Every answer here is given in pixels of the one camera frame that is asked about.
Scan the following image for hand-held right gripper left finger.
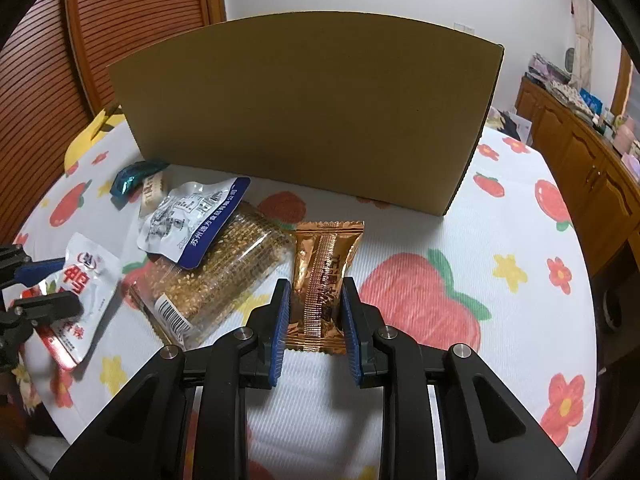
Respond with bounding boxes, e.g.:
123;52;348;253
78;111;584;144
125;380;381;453
50;277;292;480

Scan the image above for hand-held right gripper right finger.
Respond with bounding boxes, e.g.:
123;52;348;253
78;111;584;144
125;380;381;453
340;276;596;480

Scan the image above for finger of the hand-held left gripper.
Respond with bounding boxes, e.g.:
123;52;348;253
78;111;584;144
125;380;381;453
0;245;67;291
12;292;83;333

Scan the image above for red and white snack packet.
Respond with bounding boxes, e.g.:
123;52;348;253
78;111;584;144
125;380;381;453
20;232;123;372

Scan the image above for golden brown snack packet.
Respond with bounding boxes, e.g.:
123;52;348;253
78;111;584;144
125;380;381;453
282;220;366;357

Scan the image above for brown cardboard box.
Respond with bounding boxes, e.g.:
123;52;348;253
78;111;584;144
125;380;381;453
106;11;506;218

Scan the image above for clear sesame bar packet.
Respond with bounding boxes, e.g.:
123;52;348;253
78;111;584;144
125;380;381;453
129;200;296;351

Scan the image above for white strawberry printed blanket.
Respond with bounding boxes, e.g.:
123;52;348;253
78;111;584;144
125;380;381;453
15;110;601;480

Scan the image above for teal candy wrapper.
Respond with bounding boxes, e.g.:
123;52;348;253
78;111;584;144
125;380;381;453
111;159;169;198

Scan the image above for small beige snack packet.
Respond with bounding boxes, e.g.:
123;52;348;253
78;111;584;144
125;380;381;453
140;170;168;207

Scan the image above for white and blue snack packet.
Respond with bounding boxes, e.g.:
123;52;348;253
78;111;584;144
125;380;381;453
136;176;252;268

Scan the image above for yellow plush pillow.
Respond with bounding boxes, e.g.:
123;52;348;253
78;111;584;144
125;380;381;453
65;106;126;171

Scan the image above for brown louvered wooden wardrobe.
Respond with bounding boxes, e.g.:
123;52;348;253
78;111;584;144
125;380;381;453
0;0;227;246

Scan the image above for dark blue quilt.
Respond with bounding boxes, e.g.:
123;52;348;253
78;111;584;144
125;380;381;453
495;110;526;138

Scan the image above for grey trash bin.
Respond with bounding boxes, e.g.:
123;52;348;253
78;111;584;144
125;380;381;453
597;280;626;336

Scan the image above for white paper bag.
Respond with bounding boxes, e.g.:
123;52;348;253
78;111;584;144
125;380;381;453
502;110;533;143

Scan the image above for long wooden cabinet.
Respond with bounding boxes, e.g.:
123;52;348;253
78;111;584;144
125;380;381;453
515;75;640;281

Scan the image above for floral fabric bag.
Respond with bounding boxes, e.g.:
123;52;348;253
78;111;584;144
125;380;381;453
547;80;583;111

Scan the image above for folded purple cloth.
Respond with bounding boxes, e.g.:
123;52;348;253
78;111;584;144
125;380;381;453
529;52;571;83

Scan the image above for blue box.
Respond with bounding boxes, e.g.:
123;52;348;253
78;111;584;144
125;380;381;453
580;89;606;116

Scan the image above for beige patterned curtain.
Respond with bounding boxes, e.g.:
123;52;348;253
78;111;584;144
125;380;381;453
570;0;596;88

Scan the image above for wooden window frame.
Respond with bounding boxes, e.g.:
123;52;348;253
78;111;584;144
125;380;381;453
612;45;633;116

